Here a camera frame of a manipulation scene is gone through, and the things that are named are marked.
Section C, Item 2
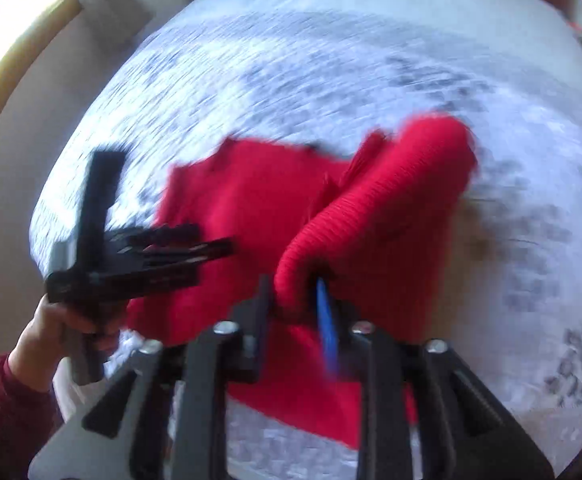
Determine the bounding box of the window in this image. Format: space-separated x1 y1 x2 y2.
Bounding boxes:
0 0 84 171

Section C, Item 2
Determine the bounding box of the grey floral quilt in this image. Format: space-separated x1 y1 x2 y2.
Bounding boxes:
28 0 582 476

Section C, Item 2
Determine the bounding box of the red knit sweater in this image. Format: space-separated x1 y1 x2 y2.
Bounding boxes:
126 115 479 451

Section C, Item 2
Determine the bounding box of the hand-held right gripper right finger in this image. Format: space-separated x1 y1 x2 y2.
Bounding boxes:
316 277 556 480

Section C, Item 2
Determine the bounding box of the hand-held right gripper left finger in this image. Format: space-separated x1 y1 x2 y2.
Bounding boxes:
28 275 276 480

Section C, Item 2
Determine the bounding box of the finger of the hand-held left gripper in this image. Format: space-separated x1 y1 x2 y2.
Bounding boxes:
113 223 202 253
116 237 236 288

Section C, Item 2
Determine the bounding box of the person's left forearm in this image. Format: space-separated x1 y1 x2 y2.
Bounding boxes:
0 352 64 461

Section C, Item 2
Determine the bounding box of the person's left hand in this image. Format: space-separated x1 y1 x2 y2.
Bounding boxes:
8 292 122 391

